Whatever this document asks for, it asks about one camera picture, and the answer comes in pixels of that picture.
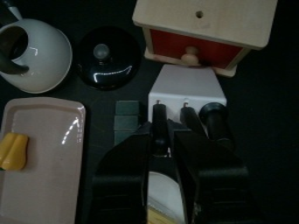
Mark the wooden box with red drawer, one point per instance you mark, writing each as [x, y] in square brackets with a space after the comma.
[217, 20]

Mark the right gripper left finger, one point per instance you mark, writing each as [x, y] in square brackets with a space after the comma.
[120, 175]

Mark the dark green cube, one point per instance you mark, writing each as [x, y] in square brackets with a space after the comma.
[122, 137]
[125, 123]
[126, 108]

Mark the pink rectangular tray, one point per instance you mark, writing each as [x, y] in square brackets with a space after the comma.
[42, 180]

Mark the white knife block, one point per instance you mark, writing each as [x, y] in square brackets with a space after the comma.
[184, 84]

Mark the yellow toy bell pepper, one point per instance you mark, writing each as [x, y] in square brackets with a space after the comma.
[13, 151]

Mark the white rounded object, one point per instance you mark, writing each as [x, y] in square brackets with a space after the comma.
[162, 192]

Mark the black lid with grey knob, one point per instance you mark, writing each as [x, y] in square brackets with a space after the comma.
[106, 58]

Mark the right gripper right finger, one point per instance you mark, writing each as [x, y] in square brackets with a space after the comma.
[213, 180]

